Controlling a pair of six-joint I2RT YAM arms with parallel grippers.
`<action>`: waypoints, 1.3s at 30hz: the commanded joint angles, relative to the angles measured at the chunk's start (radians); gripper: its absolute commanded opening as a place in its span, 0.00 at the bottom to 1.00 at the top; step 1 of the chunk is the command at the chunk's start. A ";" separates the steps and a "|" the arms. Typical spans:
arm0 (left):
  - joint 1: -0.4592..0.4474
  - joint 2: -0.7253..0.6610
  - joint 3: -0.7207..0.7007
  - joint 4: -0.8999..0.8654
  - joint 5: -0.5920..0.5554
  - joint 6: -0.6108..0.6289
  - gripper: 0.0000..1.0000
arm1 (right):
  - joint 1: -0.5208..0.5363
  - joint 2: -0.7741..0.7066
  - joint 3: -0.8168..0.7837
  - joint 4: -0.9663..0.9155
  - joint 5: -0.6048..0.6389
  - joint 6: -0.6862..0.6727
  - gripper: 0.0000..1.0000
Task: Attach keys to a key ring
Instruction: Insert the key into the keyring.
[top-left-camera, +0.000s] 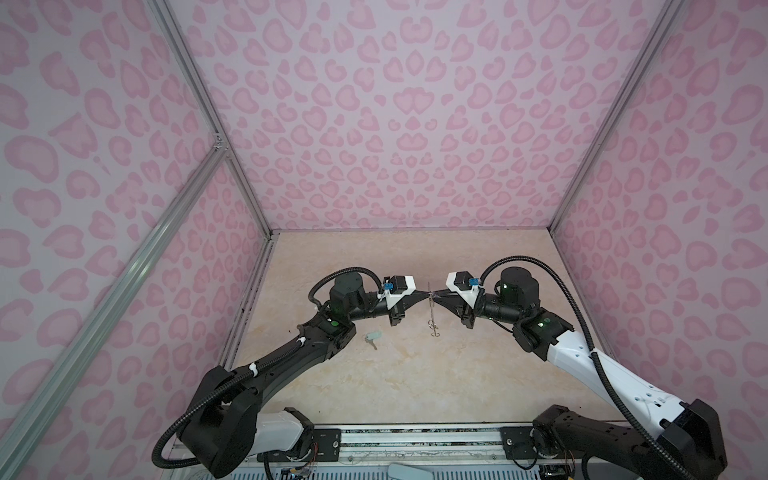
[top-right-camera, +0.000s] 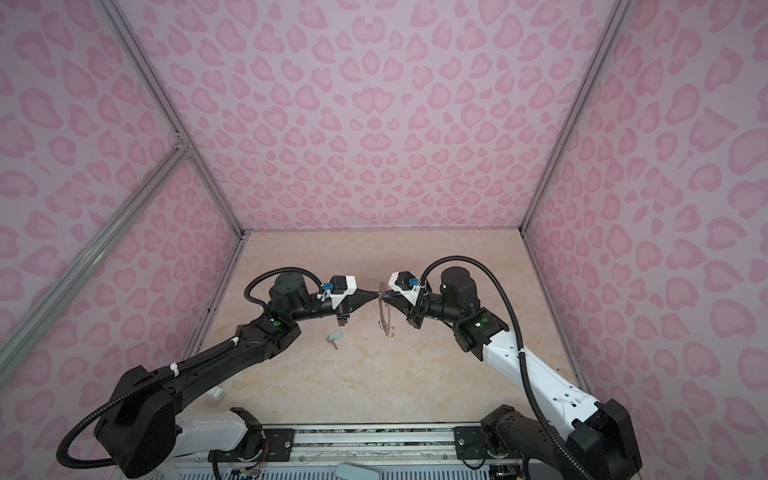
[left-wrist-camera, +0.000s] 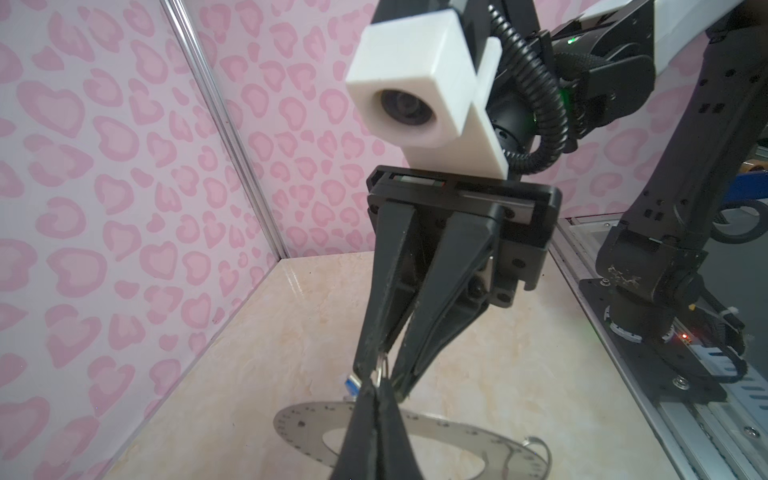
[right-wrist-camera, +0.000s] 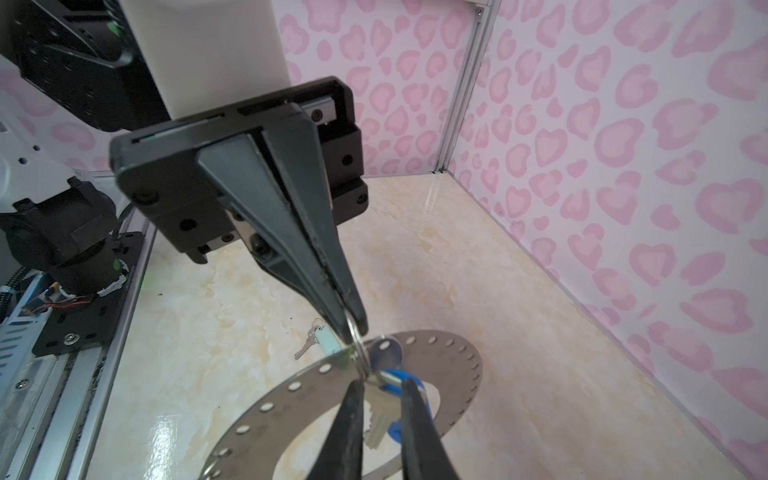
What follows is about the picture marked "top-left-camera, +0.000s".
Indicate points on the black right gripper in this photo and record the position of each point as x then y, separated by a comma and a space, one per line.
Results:
467, 311

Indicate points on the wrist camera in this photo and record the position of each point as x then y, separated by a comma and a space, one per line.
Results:
396, 288
463, 284

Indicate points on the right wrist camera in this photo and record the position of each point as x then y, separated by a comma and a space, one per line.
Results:
463, 284

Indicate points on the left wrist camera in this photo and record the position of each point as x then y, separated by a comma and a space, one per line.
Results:
396, 288

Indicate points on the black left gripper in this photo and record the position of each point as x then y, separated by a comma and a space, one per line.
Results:
395, 308

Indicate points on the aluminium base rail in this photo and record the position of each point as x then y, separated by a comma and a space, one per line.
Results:
437, 451

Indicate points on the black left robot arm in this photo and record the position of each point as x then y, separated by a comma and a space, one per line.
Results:
224, 422

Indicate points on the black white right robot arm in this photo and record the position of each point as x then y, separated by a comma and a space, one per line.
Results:
665, 437

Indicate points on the silver perforated metal ring disc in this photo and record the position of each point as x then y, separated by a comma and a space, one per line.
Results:
431, 321

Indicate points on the diagonal aluminium frame bar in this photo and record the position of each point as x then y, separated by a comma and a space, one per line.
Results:
38, 414

